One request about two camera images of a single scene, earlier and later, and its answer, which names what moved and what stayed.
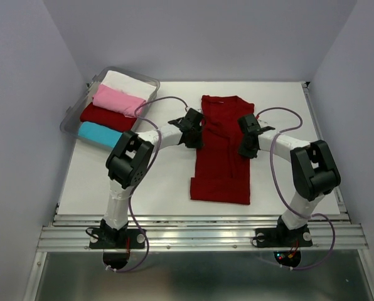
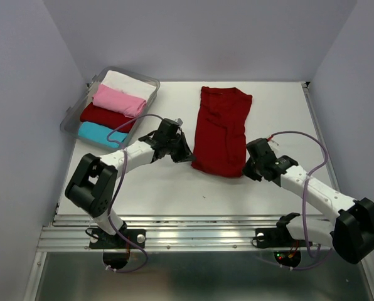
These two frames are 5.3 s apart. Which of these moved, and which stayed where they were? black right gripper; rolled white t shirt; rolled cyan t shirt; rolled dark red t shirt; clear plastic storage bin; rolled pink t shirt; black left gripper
Moved: black right gripper; black left gripper
Stayed: rolled white t shirt; rolled pink t shirt; rolled cyan t shirt; clear plastic storage bin; rolled dark red t shirt
